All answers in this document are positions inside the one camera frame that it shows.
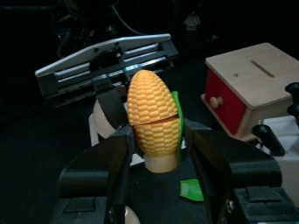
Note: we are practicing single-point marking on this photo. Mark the green toy corn husk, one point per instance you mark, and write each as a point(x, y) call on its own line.
point(179, 116)
point(191, 190)

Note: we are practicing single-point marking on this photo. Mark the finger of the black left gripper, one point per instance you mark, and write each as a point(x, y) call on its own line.
point(112, 102)

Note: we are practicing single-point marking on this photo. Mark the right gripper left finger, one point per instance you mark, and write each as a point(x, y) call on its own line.
point(98, 175)

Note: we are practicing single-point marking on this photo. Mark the red wooden drawer box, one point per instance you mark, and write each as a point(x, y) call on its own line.
point(248, 75)

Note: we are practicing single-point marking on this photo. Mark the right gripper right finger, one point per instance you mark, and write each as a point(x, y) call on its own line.
point(240, 175)

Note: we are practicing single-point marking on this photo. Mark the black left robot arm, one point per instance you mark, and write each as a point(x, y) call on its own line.
point(86, 29)

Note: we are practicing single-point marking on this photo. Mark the cream round toy food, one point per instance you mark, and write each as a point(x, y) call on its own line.
point(131, 218)

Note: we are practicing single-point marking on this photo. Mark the yellow toy corn cob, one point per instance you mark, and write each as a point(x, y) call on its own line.
point(151, 102)

